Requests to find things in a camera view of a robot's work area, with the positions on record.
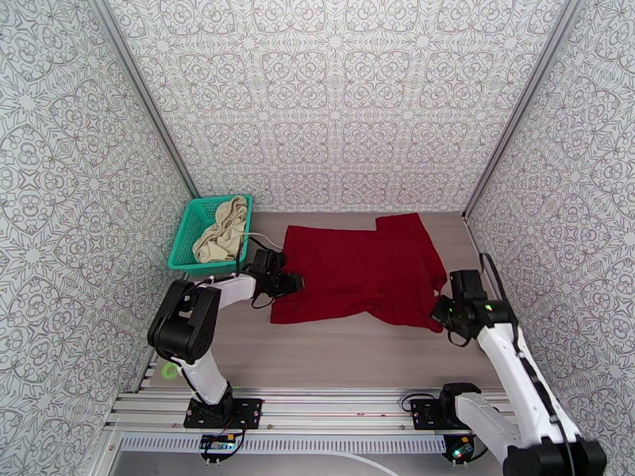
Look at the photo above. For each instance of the green tape roll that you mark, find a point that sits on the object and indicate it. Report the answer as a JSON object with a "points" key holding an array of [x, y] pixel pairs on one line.
{"points": [[169, 371]]}

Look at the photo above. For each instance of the green plastic basket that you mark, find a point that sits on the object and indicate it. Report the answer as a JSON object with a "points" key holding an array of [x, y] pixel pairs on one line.
{"points": [[186, 241]]}

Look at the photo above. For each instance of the left aluminium corner post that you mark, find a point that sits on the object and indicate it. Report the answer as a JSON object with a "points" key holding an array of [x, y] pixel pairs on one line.
{"points": [[144, 98]]}

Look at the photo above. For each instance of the aluminium rail frame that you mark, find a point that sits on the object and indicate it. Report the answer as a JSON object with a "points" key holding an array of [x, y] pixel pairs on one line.
{"points": [[337, 407]]}

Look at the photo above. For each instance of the aluminium corner post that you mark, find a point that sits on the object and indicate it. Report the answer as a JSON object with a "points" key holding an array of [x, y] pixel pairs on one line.
{"points": [[521, 112], [144, 98]]}

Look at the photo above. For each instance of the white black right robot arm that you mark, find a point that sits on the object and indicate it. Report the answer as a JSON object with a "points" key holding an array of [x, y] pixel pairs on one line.
{"points": [[506, 355]]}

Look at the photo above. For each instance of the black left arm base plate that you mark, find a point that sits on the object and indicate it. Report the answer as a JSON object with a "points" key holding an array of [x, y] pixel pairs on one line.
{"points": [[248, 412]]}

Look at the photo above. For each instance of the circuit board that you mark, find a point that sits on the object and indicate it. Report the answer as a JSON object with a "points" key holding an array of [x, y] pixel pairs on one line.
{"points": [[459, 450], [217, 444]]}

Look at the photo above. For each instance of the right circuit board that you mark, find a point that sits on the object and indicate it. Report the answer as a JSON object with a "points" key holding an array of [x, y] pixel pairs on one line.
{"points": [[459, 450]]}

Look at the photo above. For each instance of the left circuit board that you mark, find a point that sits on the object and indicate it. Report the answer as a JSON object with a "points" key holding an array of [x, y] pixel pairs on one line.
{"points": [[217, 444]]}

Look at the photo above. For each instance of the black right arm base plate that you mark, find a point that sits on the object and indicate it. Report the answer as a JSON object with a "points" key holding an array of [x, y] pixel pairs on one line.
{"points": [[424, 415]]}

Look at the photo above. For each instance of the right aluminium corner post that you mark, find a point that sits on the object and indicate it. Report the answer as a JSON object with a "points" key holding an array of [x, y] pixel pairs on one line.
{"points": [[521, 112]]}

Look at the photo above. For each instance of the red t-shirt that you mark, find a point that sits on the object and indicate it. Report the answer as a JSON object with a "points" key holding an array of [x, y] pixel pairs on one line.
{"points": [[357, 271]]}

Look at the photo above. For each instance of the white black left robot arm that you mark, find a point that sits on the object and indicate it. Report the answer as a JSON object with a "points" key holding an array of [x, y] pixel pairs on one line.
{"points": [[198, 370]]}

